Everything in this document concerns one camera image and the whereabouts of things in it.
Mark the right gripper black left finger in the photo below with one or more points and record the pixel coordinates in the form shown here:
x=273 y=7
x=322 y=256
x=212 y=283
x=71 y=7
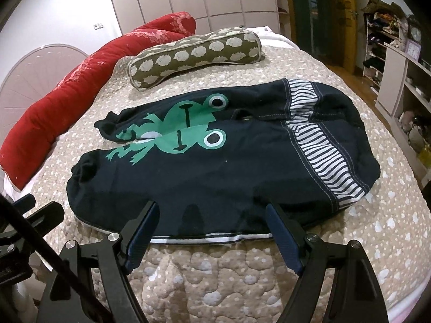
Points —
x=90 y=282

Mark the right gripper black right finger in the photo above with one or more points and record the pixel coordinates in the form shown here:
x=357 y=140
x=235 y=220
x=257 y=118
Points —
x=355 y=295

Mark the navy frog print pants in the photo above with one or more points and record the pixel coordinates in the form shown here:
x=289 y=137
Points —
x=214 y=159

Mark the wooden bedroom door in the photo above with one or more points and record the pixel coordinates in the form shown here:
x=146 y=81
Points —
x=343 y=33

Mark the red floral duvet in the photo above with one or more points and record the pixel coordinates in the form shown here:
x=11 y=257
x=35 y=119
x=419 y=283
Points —
x=30 y=140

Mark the round white fan guard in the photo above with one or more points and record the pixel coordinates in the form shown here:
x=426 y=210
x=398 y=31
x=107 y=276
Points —
x=33 y=77

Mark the white tv shelf unit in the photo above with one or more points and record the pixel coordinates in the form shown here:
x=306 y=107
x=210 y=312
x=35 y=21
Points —
x=404 y=93

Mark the small purple square clock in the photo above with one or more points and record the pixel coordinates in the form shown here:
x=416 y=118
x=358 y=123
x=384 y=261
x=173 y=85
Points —
x=413 y=49

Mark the dark ornate mantel clock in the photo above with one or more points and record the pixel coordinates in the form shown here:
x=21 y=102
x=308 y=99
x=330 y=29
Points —
x=414 y=29

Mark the white bed sheet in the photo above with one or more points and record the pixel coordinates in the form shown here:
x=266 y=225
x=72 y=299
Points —
x=271 y=39

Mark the cluttered metal shoe rack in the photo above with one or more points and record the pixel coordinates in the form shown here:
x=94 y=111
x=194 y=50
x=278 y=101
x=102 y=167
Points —
x=385 y=25

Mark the olive hedgehog pattern bolster pillow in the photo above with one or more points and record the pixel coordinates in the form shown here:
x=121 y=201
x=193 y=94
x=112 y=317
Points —
x=231 y=46

